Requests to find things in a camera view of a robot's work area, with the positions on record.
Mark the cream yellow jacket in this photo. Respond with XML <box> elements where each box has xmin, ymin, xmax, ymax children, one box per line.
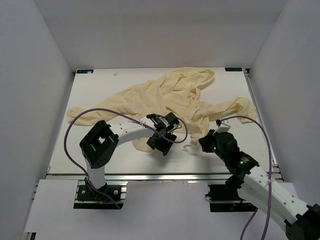
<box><xmin>75</xmin><ymin>67</ymin><xmax>257</xmax><ymax>148</ymax></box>

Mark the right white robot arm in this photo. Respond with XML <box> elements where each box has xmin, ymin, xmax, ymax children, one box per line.
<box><xmin>199</xmin><ymin>129</ymin><xmax>320</xmax><ymax>240</ymax></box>

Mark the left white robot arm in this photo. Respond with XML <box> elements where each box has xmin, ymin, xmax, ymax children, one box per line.
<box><xmin>79</xmin><ymin>112</ymin><xmax>179</xmax><ymax>200</ymax></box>

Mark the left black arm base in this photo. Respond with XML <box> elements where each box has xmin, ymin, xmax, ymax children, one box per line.
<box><xmin>73</xmin><ymin>181</ymin><xmax>127</xmax><ymax>210</ymax></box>

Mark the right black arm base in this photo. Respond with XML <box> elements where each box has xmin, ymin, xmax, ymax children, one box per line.
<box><xmin>205</xmin><ymin>184</ymin><xmax>257</xmax><ymax>213</ymax></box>

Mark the right blue corner label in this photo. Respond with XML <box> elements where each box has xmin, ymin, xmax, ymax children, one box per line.
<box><xmin>224</xmin><ymin>67</ymin><xmax>243</xmax><ymax>72</ymax></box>

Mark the blue corner label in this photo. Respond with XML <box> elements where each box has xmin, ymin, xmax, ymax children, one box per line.
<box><xmin>224</xmin><ymin>67</ymin><xmax>243</xmax><ymax>72</ymax></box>
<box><xmin>76</xmin><ymin>69</ymin><xmax>94</xmax><ymax>74</ymax></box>

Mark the left blue corner label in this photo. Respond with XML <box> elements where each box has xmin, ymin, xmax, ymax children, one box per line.
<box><xmin>76</xmin><ymin>69</ymin><xmax>94</xmax><ymax>74</ymax></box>

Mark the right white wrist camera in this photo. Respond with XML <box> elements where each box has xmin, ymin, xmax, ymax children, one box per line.
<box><xmin>214</xmin><ymin>119</ymin><xmax>231</xmax><ymax>134</ymax></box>

